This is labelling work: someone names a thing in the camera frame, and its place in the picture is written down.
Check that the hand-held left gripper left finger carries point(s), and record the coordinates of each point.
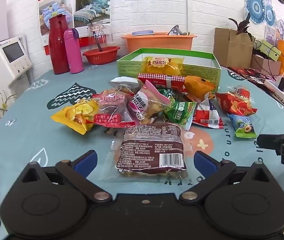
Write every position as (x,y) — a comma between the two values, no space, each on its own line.
(85,161)

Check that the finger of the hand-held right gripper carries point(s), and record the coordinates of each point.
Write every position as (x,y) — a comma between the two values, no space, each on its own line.
(269,141)

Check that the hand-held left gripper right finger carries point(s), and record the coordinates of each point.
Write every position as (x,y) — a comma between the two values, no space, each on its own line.
(205,161)

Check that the blue green snack packet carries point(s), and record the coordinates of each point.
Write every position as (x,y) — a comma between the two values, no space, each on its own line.
(243,127)

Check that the yellow dried fruit packet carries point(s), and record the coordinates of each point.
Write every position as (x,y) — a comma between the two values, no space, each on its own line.
(78,113)

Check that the red chips packet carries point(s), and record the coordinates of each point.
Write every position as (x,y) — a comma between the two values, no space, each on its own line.
(234,102)

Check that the brown bread packet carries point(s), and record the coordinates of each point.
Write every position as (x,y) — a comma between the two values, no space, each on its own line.
(149,147)

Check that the red clear dates packet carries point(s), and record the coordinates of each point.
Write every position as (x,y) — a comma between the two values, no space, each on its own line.
(112,107)

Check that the orange snack packet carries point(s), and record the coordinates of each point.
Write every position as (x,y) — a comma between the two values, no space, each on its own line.
(198,86)

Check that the dark green snack packet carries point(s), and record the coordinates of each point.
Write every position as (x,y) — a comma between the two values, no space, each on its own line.
(165,93)

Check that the pink clear snack packet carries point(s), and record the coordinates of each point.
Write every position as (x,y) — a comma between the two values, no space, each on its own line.
(147,102)

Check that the silver snack packet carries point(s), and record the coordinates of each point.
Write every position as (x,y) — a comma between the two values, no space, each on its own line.
(123,82)

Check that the green cardboard box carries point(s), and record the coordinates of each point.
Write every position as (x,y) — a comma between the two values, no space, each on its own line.
(204,71)

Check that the red white checked snack packet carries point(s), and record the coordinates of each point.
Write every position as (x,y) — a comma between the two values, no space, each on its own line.
(160,80)

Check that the yellow bread packet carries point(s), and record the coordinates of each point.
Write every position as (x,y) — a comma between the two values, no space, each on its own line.
(163,66)

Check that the white power strip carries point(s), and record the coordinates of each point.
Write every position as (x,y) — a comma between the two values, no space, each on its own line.
(279,92)

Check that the black charger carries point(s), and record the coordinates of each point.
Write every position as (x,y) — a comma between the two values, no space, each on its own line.
(283,84)

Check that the teal printed tablecloth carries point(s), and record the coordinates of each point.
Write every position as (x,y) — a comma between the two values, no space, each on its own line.
(32,135)

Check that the small cardboard box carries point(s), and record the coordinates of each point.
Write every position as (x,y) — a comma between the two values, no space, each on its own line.
(265,66)

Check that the red paper packet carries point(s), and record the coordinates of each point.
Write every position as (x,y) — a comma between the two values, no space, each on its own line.
(243,72)

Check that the yellow green small box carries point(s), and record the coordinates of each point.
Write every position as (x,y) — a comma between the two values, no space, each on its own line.
(269,48)

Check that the large cardboard box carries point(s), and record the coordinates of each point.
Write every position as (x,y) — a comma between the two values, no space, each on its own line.
(232,50)

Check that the red plastic basin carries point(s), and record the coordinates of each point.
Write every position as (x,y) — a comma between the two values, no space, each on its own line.
(100,56)

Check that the pink thermos bottle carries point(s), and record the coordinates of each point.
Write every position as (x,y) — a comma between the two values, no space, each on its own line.
(73,52)

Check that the dark purple plant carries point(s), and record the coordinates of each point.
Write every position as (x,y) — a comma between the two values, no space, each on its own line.
(242,26)

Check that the small blue round paper fan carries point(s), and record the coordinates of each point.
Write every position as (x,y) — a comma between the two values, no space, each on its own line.
(270,15)

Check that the red thermos jug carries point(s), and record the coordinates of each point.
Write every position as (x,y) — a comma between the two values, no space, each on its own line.
(58,47)

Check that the large blue round paper fan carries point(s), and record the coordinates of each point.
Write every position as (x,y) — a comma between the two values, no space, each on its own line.
(255,6)

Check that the white device with screen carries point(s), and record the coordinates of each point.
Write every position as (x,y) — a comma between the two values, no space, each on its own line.
(4,65)

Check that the orange plastic tub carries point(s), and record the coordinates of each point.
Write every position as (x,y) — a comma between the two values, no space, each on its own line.
(157,43)

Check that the small dark bowl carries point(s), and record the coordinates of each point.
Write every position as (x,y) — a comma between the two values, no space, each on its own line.
(186,33)

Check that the metal bowl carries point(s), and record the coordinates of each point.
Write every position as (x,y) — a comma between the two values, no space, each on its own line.
(175,30)

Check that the stack of blue plates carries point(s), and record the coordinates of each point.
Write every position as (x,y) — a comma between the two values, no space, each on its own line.
(143,33)

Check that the bedding wall poster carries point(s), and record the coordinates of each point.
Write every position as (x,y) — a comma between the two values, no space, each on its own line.
(92,7)

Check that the white wall pipe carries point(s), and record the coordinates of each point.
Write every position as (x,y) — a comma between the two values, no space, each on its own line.
(186,5)

